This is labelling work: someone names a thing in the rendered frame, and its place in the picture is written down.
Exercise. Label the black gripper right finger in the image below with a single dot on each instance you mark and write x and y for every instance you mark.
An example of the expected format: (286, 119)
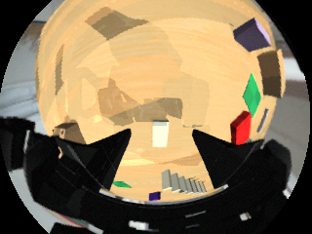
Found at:
(222, 158)

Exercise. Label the green flat block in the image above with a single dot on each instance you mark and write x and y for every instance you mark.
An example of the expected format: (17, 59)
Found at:
(251, 95)

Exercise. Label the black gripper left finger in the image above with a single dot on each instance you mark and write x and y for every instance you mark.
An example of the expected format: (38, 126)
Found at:
(100, 159)

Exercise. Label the red flat block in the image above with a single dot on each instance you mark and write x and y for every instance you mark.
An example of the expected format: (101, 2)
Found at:
(240, 128)

